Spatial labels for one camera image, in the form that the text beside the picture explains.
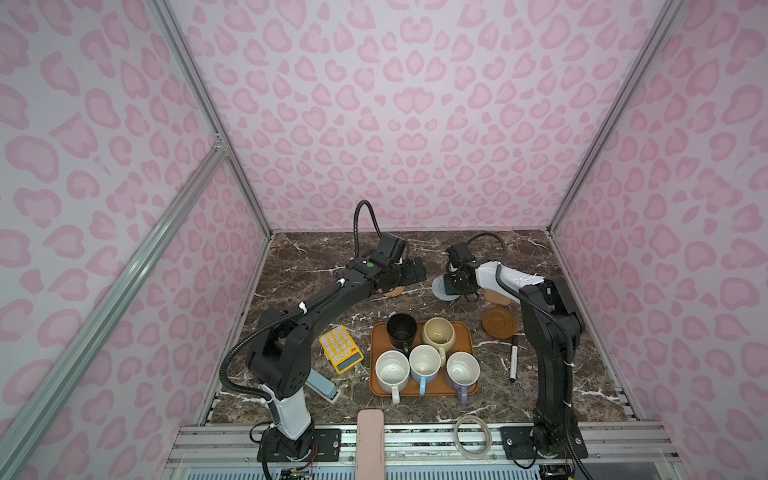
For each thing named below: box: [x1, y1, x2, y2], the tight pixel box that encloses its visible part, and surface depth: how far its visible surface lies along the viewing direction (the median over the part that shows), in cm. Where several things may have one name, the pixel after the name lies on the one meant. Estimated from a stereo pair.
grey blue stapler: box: [304, 368, 341, 404], surface depth 80 cm
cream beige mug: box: [422, 317, 456, 368], surface depth 86 cm
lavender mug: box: [446, 351, 481, 405], surface depth 80 cm
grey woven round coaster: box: [432, 275, 461, 301], surface depth 102 cm
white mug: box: [375, 350, 410, 404], surface depth 80 cm
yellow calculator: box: [319, 325, 364, 374], surface depth 90 cm
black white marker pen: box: [510, 334, 518, 382], surface depth 86 cm
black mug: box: [386, 313, 418, 354], surface depth 87 cm
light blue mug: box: [409, 344, 442, 395], surface depth 80 cm
